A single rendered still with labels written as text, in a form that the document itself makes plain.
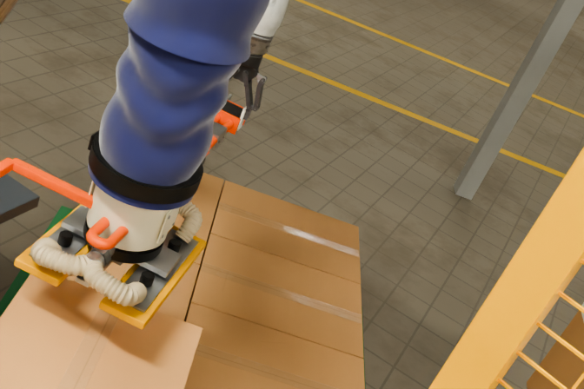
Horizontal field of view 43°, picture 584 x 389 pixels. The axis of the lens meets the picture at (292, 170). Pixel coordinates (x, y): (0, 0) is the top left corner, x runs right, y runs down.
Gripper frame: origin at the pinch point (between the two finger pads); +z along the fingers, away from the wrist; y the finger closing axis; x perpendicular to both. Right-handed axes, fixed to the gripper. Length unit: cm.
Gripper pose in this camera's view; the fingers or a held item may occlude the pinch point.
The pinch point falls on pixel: (227, 114)
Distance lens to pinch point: 208.3
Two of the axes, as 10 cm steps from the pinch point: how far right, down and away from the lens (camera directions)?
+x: 2.7, -3.9, 8.8
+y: 9.0, 4.3, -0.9
